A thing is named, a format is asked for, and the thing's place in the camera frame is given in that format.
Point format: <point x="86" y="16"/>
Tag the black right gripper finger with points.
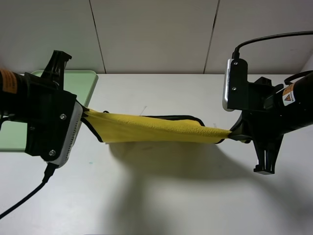
<point x="240" y="131"/>
<point x="267" y="153"/>

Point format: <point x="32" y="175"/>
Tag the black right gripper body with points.
<point x="259" y="115"/>

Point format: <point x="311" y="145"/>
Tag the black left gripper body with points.
<point x="49" y="107"/>

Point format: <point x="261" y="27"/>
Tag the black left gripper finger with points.
<point x="54" y="71"/>
<point x="80" y="112"/>

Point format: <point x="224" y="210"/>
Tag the yellow towel with black trim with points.
<point x="114" y="128"/>

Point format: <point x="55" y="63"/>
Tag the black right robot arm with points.
<point x="294" y="103"/>

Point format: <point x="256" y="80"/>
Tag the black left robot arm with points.
<point x="13" y="97"/>

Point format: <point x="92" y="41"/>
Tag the light green plastic tray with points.
<point x="81" y="83"/>

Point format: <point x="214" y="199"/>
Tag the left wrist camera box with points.
<point x="53" y="150"/>

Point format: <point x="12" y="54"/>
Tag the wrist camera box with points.
<point x="53" y="150"/>
<point x="235" y="91"/>

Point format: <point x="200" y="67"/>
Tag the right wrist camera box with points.
<point x="235" y="91"/>

